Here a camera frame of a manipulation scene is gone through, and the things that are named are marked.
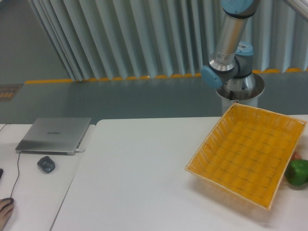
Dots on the person's hand on mouse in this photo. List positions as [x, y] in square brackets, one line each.
[5, 214]

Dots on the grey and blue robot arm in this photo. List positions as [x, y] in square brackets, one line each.
[263, 33]

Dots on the yellow woven basket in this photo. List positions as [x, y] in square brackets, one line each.
[247, 152]

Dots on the black computer mouse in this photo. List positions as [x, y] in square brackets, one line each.
[9, 201]

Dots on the silver laptop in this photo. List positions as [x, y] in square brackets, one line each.
[61, 135]

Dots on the green bell pepper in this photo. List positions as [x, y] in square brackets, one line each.
[297, 172]

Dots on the red tomato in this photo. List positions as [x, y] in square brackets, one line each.
[295, 156]

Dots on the white usb cable plug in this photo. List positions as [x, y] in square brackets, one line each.
[79, 151]

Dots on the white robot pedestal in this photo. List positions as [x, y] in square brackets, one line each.
[245, 91]

